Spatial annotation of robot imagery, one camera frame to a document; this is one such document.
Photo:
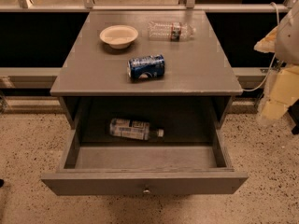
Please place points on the blue labelled plastic bottle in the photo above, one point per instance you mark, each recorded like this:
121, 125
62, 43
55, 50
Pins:
134, 129

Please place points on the clear plastic water bottle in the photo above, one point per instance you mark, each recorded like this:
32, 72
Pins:
173, 31

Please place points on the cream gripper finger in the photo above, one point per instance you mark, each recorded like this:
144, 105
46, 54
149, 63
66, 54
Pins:
280, 92
267, 44

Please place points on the grey wooden cabinet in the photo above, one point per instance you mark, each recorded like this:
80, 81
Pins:
197, 67

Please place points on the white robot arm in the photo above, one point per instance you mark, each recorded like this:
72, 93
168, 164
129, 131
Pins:
287, 42

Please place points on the grey open top drawer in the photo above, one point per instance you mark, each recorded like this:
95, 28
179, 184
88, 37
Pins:
190, 159

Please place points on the metal railing frame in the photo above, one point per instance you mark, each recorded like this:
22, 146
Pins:
19, 16

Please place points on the blue soda can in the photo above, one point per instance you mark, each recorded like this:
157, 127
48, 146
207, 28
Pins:
146, 67

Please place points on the white paper bowl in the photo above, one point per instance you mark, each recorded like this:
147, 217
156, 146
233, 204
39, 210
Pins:
119, 36

